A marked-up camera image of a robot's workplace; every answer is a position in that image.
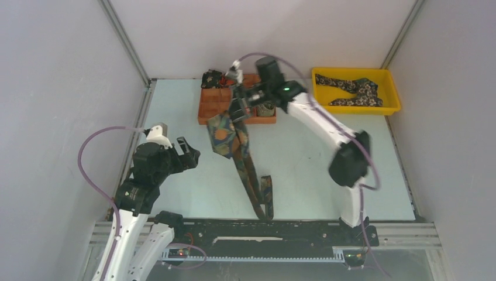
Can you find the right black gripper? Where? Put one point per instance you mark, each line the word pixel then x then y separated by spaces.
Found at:
pixel 236 109

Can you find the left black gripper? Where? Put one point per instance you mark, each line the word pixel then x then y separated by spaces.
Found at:
pixel 181 160

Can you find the green orange patterned tie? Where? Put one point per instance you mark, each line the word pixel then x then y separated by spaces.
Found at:
pixel 230 139

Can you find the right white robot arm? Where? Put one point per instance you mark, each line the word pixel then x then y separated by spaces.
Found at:
pixel 351 167

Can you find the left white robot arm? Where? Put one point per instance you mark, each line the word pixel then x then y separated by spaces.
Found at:
pixel 121 259

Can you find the orange compartment tray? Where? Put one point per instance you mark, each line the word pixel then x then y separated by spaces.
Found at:
pixel 214 101

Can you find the rolled olive green tie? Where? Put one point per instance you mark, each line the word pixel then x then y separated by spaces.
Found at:
pixel 266 109

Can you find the rolled red black tie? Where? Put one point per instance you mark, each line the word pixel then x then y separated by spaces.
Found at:
pixel 226 82

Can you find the rolled black floral tie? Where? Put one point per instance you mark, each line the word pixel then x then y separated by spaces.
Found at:
pixel 212 79

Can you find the dark floral tie in bin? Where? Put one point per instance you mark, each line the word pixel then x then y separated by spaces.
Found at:
pixel 364 91

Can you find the yellow plastic bin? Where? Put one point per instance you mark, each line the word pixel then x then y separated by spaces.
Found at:
pixel 383 78

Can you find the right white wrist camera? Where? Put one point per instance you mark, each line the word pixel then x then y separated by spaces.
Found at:
pixel 234 73

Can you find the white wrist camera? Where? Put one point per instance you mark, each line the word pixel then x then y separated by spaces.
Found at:
pixel 158 134
pixel 234 73

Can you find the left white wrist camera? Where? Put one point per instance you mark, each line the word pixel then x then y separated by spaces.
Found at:
pixel 158 134

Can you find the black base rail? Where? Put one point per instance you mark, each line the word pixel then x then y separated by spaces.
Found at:
pixel 277 240

